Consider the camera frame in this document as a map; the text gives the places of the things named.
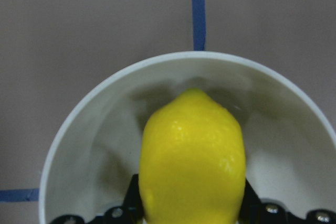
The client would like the yellow lemon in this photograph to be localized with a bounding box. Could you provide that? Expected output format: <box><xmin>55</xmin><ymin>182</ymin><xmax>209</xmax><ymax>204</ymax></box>
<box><xmin>139</xmin><ymin>89</ymin><xmax>246</xmax><ymax>223</ymax></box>

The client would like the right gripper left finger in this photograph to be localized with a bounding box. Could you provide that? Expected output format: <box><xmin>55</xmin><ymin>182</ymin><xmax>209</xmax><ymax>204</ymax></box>
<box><xmin>122</xmin><ymin>174</ymin><xmax>144</xmax><ymax>221</ymax></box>

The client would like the white bowl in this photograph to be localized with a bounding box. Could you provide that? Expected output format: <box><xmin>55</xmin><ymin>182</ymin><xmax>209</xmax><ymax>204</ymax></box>
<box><xmin>39</xmin><ymin>51</ymin><xmax>335</xmax><ymax>223</ymax></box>

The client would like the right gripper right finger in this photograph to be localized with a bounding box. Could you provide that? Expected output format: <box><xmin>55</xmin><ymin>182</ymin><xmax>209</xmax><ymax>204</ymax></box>
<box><xmin>238</xmin><ymin>179</ymin><xmax>262</xmax><ymax>221</ymax></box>

